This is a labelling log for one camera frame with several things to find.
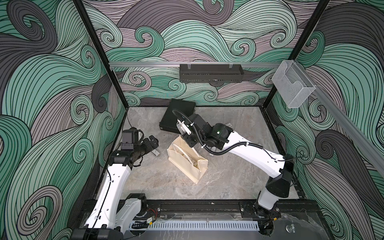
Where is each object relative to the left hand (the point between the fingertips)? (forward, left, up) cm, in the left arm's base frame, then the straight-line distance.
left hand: (151, 142), depth 77 cm
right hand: (+1, -18, +6) cm, 19 cm away
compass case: (+3, +1, -18) cm, 18 cm away
